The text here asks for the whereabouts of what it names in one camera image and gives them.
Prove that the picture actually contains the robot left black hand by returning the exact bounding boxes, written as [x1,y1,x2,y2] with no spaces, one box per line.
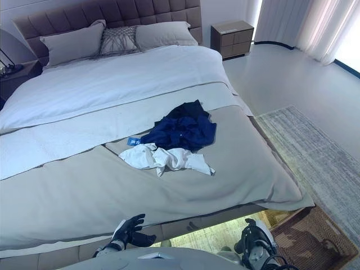
[112,213,157,248]

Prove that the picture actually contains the brown tufted headboard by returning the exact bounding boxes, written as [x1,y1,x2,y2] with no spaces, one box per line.
[12,0,203,68]

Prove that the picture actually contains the white garment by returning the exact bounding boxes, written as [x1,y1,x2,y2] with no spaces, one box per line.
[118,142,217,177]

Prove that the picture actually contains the dark nightstand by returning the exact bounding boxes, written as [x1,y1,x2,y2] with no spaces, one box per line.
[0,59,43,102]

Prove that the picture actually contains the plain beige pillow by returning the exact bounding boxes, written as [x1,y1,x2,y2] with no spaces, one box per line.
[134,21,199,51]
[39,19,107,68]

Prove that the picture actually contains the robot grey torso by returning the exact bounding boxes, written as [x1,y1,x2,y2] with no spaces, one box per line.
[60,246,245,270]

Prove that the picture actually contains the navy blue garment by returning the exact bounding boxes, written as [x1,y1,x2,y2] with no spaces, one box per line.
[140,99,218,154]

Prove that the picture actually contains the sheer white curtain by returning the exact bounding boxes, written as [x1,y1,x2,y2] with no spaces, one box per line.
[254,0,360,66]

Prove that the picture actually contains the brown wicker basket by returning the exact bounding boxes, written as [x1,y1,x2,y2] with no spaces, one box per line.
[269,205,359,270]

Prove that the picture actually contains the patterned grey decorative pillow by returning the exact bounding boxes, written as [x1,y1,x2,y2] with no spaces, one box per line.
[100,25,141,56]

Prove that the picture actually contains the grey striped rug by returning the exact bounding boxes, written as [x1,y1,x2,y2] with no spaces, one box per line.
[254,105,360,242]

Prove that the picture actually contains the bed with grey bedding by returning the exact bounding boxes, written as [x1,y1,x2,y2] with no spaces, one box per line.
[0,44,316,270]

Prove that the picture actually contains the brown wooden nightstand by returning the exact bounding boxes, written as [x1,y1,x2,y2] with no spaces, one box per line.
[210,20,255,60]

